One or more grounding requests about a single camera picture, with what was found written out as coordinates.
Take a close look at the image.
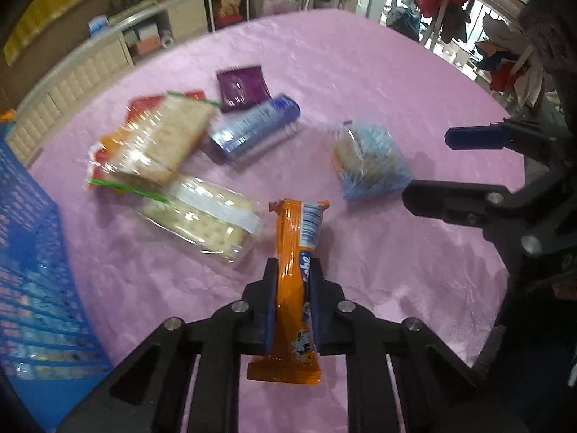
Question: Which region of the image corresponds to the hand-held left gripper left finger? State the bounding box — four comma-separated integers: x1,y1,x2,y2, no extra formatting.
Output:
56,257,278,433

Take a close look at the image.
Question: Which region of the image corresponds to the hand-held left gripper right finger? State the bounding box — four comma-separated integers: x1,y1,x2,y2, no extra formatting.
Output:
310,258,530,433

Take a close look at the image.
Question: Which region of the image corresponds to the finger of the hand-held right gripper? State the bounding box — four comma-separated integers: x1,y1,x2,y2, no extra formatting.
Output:
402,171,569,258
445,119,564,165

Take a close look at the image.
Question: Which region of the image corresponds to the orange snack bar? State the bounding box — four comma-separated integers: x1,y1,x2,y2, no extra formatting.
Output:
246,198,331,386

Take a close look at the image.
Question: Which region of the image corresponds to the red snack packet green label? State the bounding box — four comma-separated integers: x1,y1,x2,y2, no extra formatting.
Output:
87,128,136,185

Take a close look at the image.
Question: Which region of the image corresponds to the blue plastic basket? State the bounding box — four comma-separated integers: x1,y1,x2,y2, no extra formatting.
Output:
0,137,113,431

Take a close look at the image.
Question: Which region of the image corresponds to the blue-wrapped cracker packet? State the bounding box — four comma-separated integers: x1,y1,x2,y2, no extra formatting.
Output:
331,121,413,200

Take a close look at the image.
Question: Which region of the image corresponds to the pink tablecloth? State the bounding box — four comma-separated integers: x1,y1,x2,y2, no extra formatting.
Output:
27,9,542,433

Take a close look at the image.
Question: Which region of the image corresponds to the clear cracker pack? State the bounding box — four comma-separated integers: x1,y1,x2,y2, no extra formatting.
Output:
140,175,264,264

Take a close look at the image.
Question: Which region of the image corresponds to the dark fuzzy cloth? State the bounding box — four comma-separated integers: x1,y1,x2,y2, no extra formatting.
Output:
518,0,577,84

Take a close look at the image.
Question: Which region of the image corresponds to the clothes drying rack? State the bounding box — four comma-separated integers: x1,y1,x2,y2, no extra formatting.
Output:
388,0,560,100

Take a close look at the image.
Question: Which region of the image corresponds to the blue cookie roll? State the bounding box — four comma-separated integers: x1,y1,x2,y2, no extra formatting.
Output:
208,94,302,163

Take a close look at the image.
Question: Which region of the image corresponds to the cracker pack with green strip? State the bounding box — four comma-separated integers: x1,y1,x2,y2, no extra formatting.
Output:
85,91,221,201

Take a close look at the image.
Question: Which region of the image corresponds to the pink gift bag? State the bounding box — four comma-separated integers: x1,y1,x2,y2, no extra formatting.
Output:
263,0,300,15

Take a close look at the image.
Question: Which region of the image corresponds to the purple snack packet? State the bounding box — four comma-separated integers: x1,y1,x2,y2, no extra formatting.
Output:
215,64,272,113

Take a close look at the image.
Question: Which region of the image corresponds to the small red snack packet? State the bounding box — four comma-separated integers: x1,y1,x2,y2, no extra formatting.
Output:
127,89,206,120

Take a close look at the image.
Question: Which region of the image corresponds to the cream TV cabinet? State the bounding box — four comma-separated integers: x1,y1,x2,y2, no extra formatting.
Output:
6,0,212,163

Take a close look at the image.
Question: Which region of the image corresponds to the yellow wall cloth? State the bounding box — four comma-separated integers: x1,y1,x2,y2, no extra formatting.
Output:
4,0,154,66

